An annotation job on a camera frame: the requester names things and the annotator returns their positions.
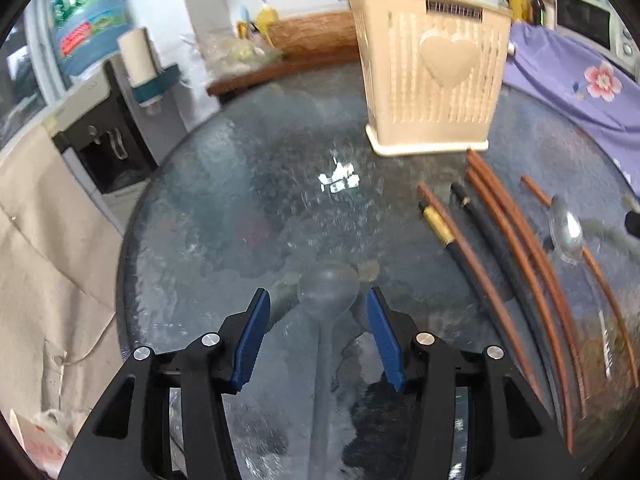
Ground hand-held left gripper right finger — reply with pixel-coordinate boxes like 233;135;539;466
366;287;583;480

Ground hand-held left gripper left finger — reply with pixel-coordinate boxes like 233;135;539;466
59;287;273;480

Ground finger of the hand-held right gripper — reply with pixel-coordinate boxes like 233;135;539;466
620;195;640;241

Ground brown wooden chopstick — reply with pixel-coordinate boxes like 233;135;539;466
520;175;640;391
466;149;591;418
465;169;576;458

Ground metal spoon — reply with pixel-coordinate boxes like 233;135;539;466
547;195;636;263

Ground grey translucent plastic spoon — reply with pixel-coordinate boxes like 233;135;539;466
296;262;362;480

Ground black chopstick thin gold band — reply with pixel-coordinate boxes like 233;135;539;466
450;182;561;391

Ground beige heart-pattern utensil basket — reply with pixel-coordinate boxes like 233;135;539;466
346;0;513;157

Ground black chopsticks with gold band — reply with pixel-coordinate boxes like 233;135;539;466
416;182;548;406

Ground black chopstick gold end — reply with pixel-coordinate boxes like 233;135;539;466
419;201;516;311

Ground purple floral cloth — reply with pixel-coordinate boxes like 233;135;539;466
501;21;640;203

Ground white microwave oven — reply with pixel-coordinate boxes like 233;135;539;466
554;0;639;69

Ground beige cloth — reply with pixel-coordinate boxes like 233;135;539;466
0;124;127;443

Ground white plastic bag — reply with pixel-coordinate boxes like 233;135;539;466
9;406;77;477

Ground white water dispenser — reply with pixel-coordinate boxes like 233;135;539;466
47;55;163;233

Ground teal cup holder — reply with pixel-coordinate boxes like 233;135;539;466
131;63;182;109

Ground clear plastic bag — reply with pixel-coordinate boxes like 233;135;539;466
194;29;282;79

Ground wicker basket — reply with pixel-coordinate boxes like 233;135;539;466
270;10;360;59

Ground yellow bottle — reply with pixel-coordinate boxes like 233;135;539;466
254;0;279;37

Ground window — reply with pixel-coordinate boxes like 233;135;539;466
0;22;48;138

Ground blue water bottle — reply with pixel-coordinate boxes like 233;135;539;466
51;0;134;79

